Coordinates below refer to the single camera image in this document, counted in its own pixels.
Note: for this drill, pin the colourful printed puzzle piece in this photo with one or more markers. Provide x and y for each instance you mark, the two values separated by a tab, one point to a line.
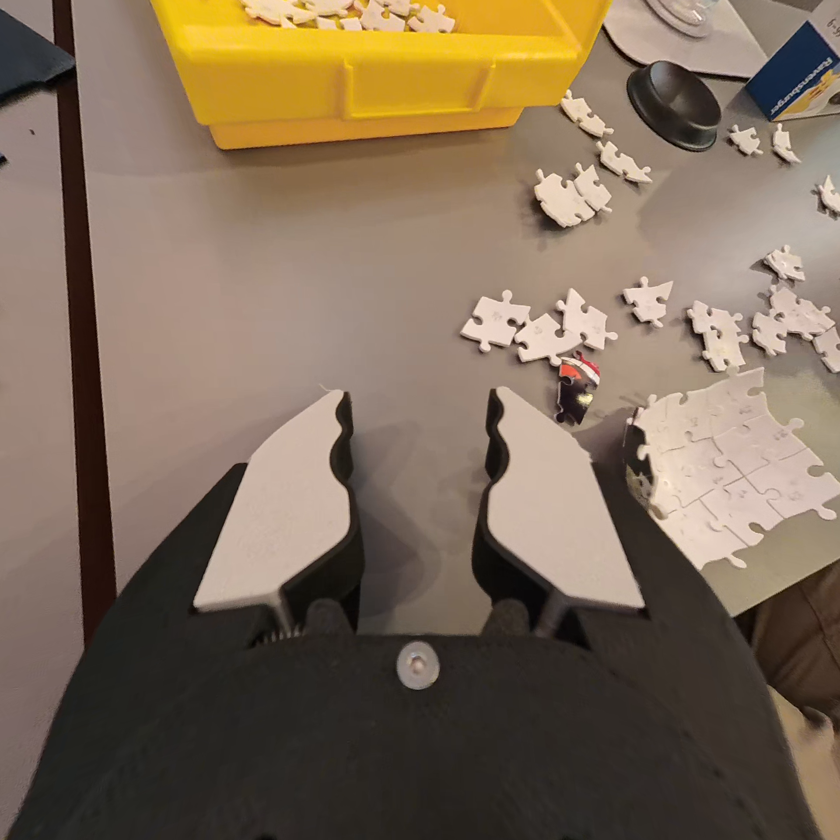
576	394

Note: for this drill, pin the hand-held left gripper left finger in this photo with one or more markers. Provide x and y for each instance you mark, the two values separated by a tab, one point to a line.
282	525

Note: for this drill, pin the yellow plastic bin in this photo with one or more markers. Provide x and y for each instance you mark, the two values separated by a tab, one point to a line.
394	85

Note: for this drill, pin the white puzzle pieces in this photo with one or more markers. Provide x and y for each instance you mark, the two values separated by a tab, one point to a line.
492	321

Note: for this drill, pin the pile of puzzle pieces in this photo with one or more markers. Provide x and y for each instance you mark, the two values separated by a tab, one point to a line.
380	16

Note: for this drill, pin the white lamp base plate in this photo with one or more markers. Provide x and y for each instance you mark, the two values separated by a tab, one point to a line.
630	39

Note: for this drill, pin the dark flat mat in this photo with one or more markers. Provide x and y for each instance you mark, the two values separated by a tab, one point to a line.
26	59

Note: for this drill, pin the assembled white puzzle section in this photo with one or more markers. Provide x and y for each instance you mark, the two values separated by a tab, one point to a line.
722	472

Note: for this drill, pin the black round stand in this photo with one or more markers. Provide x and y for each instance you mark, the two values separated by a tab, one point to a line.
676	98

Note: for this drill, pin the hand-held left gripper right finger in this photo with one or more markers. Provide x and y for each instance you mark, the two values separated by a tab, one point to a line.
558	525

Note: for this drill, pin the printed puzzle box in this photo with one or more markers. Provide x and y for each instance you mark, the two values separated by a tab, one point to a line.
794	79

